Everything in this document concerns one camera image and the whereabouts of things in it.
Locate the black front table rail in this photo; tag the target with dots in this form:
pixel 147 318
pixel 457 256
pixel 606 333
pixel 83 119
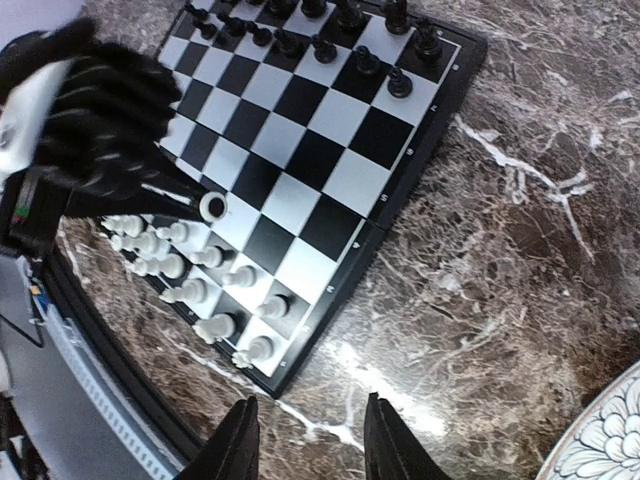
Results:
pixel 145 400

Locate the white rook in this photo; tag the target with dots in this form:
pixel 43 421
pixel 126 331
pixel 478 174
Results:
pixel 259 349

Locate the white king piece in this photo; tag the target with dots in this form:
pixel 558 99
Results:
pixel 146 243

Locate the white pawn g file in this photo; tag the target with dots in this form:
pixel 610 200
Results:
pixel 244 276

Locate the white pawn e file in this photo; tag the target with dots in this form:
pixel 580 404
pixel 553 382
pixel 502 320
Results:
pixel 210 257

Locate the white knight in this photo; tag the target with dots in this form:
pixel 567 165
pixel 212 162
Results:
pixel 217 328

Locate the black grey chessboard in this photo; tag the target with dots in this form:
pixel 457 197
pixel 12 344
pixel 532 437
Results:
pixel 314 122

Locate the white pawn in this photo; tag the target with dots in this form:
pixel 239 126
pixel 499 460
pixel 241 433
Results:
pixel 177 232

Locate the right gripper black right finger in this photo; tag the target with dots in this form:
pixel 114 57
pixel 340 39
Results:
pixel 391 449

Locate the white small piece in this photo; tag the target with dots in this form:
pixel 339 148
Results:
pixel 212 206

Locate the patterned ceramic plate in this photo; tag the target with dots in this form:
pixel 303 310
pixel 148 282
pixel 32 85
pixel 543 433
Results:
pixel 603 442

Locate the white pawn f file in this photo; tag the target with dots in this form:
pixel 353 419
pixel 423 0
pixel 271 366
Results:
pixel 191 290

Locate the black knight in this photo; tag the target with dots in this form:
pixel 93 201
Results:
pixel 397 20

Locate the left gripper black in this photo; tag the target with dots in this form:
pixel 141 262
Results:
pixel 99 132

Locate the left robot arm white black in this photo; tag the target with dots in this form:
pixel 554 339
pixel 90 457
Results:
pixel 31 206

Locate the white slotted cable duct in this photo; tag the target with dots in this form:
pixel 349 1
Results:
pixel 79 422

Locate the white pawn h file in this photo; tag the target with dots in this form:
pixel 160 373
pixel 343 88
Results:
pixel 273 308

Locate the black corner rook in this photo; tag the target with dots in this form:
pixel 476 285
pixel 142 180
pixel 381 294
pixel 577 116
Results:
pixel 427 45

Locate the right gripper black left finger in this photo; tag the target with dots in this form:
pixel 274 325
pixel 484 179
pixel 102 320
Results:
pixel 232 452

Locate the white pawn c file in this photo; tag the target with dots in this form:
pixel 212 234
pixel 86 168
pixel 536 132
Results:
pixel 129 225

